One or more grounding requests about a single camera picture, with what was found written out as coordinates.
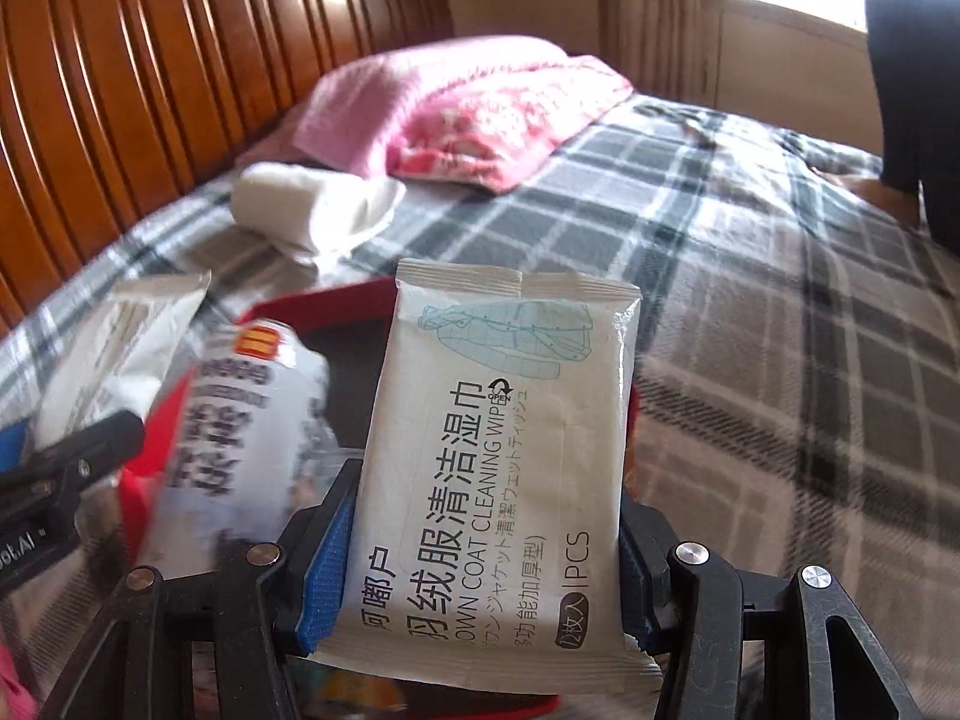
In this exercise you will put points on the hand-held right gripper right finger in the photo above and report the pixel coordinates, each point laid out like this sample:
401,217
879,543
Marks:
637,585

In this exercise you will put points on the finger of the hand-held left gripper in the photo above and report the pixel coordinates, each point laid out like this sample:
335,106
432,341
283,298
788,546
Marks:
82,446

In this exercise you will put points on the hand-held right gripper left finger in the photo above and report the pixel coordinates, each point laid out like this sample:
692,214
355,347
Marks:
326,577

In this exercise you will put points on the red container box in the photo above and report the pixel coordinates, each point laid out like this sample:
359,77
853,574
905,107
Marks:
150,487

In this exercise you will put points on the white packet with barcode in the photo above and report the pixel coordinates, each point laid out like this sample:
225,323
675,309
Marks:
127,337

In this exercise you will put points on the white snack bag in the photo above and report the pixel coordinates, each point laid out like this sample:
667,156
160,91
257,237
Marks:
247,420

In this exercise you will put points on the white wipe packet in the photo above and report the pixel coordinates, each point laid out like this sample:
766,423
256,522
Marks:
495,465

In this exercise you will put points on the orange snack packet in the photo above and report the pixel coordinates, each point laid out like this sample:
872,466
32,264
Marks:
356,690

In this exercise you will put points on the white folded cloth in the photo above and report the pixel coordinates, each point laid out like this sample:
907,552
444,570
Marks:
300,202

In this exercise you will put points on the wooden slatted headboard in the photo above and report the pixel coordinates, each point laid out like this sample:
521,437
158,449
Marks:
150,90

